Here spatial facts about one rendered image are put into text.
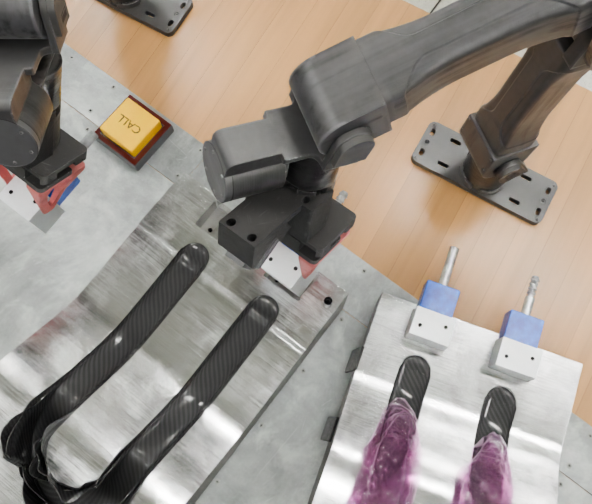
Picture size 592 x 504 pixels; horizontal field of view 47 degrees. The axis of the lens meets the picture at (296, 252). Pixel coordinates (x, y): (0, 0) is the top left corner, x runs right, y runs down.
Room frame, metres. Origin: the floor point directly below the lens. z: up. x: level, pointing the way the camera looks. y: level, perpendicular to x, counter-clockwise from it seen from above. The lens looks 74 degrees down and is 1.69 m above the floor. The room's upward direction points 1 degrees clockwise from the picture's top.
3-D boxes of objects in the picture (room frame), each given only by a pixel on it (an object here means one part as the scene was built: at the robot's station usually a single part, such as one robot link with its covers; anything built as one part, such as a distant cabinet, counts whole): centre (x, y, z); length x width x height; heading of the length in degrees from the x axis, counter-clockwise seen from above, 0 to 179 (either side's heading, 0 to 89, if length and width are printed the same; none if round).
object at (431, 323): (0.19, -0.18, 0.86); 0.13 x 0.05 x 0.05; 161
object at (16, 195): (0.31, 0.29, 0.93); 0.13 x 0.05 x 0.05; 145
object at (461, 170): (0.38, -0.26, 0.84); 0.20 x 0.07 x 0.08; 62
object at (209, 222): (0.26, 0.09, 0.87); 0.05 x 0.05 x 0.04; 54
